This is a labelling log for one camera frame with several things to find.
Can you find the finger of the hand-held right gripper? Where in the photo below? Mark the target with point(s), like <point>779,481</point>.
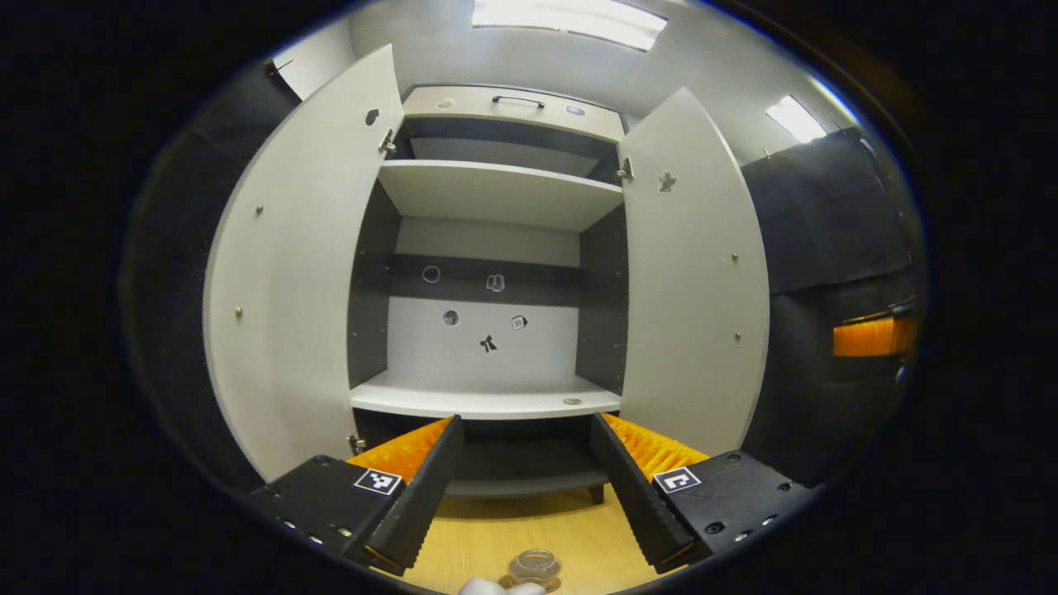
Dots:
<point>872,337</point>

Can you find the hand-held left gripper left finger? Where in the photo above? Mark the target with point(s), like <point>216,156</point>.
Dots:
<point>417,496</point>

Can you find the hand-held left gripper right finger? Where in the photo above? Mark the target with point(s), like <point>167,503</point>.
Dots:
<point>632,496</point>

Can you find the round brown coaster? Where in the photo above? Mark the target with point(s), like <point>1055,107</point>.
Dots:
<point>558,583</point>

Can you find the clear plastic bottle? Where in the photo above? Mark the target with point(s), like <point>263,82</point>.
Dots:
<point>534,567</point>

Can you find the grey cabinet door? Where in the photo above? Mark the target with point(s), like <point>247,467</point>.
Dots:
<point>686,289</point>
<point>306,273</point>

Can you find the grey wooden cabinet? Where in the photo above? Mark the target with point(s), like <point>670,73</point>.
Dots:
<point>496,194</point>

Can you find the grey cabinet drawer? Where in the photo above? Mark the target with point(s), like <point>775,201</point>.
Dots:
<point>496,111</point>

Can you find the black backdrop cloth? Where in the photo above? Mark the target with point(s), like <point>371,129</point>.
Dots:
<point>826,215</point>
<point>173,248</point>

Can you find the small ceiling light panel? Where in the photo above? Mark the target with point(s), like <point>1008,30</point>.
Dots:
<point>795,120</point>

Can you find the large ceiling light panel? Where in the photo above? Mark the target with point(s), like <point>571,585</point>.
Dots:
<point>570,21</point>

